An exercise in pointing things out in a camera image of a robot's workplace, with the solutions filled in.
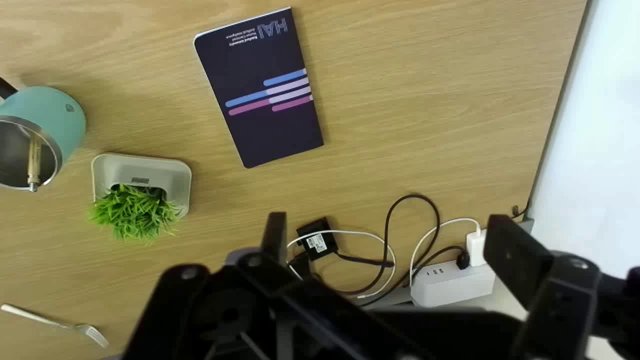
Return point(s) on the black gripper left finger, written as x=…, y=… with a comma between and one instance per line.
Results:
x=274, y=238

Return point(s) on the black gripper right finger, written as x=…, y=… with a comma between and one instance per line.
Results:
x=518, y=261

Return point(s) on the small black adapter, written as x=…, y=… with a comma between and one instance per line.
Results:
x=317, y=238

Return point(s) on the white power adapter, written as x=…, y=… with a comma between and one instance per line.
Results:
x=474, y=245

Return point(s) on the white power strip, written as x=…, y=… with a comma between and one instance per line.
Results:
x=451, y=282

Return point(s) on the artificial grass in white pot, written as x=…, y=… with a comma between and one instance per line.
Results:
x=137, y=201

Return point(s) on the dark navy striped notebook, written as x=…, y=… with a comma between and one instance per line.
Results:
x=262, y=91

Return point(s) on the silver fork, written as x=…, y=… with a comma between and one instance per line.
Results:
x=73, y=326

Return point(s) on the teal metal mug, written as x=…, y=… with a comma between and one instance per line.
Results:
x=51, y=121

